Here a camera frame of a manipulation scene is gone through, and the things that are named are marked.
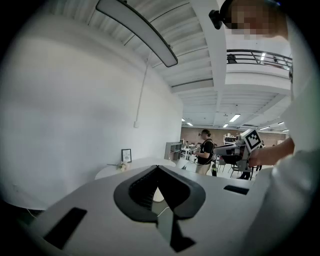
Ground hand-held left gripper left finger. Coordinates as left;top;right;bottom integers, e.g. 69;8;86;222
113;164;159;223

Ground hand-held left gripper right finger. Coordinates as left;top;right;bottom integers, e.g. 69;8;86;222
157;165;206;220

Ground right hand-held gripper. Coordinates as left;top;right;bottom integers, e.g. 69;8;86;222
213;128;261;173

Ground white curved counter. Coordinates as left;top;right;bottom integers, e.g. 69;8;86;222
94;157;177;203

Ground person's right forearm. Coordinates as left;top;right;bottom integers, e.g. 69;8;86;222
249;136;296;168

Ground grey shelf unit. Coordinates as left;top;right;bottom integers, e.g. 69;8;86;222
164;141;184;161

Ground white storage rack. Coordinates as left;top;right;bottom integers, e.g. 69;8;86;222
224;133;239;146

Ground ceiling light panels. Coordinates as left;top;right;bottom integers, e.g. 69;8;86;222
181;113;288;132

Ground cream flower bunch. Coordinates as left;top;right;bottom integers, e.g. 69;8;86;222
106;161;131;173

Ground grey chair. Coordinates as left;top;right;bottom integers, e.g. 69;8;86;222
228;163;252;180

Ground person's white shirt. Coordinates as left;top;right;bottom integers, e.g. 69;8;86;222
282;14;320;161

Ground long pendant ceiling lamp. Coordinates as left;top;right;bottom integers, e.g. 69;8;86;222
95;0;179;68
171;78;214;89

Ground black mezzanine railing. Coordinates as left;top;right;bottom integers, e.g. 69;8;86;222
226;49;293;71

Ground person's head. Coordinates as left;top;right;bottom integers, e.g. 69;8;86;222
222;0;289;41

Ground black picture frame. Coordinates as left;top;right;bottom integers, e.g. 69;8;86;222
121;148;133;164

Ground white wall cable conduit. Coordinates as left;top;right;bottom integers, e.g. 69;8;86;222
136;51;153;123

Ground black head-worn camera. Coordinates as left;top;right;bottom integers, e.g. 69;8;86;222
208;0;233;30

